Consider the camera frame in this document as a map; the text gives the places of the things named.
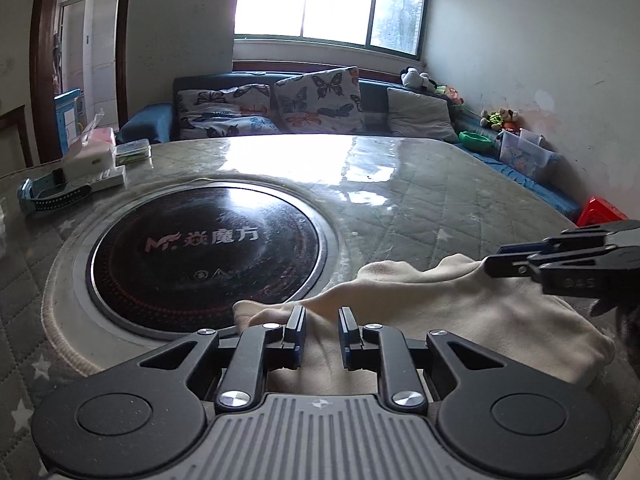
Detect small plush toys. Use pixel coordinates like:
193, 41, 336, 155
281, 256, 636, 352
480, 107, 520, 132

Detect window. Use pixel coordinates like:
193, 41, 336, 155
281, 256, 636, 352
234, 0, 434, 58

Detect white power strip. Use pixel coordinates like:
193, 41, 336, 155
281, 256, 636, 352
75, 166, 127, 194

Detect round black induction cooktop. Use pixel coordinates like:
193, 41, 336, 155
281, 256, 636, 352
85, 184, 322, 342

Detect green clear container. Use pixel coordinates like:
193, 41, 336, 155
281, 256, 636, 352
114, 141, 152, 166

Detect brown wooden chair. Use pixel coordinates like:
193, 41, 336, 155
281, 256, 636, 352
0, 105, 29, 177

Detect blue sofa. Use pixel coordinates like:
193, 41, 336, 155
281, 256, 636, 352
116, 72, 583, 221

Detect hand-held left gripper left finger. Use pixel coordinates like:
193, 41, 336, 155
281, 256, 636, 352
137, 305, 307, 413

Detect green bowl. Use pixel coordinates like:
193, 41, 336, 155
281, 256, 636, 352
458, 131, 496, 152

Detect butterfly print pillow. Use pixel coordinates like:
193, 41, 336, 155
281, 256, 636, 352
176, 84, 282, 141
272, 66, 366, 135

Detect blue framed board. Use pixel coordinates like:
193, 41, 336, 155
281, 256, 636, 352
54, 88, 84, 147

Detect grey pillow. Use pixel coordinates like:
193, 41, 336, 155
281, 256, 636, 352
386, 87, 460, 144

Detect blue wrist watch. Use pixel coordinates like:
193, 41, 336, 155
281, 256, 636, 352
18, 169, 94, 217

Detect brown wooden door frame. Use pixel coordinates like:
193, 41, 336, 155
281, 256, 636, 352
29, 0, 136, 166

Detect cream cloth garment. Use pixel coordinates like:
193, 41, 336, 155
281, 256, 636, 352
232, 254, 617, 397

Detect clear plastic storage box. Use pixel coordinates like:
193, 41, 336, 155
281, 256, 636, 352
497, 128, 563, 183

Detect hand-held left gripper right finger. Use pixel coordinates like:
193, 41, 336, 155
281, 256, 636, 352
338, 306, 507, 413

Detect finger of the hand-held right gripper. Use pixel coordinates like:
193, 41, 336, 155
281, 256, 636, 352
498, 220, 630, 257
483, 245, 615, 297

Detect white tissue box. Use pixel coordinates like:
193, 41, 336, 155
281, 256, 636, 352
59, 127, 117, 182

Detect red plastic stool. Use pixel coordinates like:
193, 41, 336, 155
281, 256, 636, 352
576, 196, 629, 228

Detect panda plush toy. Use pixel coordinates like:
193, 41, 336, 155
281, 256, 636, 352
400, 67, 437, 94

